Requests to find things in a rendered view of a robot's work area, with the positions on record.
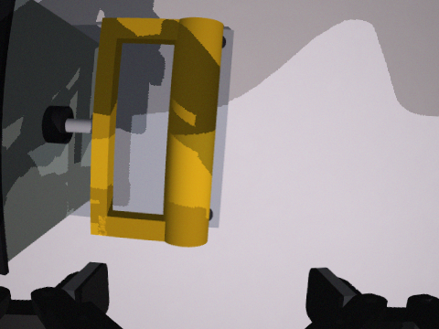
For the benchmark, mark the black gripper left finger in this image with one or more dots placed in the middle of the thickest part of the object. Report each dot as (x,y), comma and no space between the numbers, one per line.
(77,298)

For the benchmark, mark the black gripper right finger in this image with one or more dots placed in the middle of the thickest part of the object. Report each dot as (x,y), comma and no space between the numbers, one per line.
(363,311)

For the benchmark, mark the grey bolted base plate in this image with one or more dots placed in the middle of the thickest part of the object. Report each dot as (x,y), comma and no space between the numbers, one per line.
(141,127)

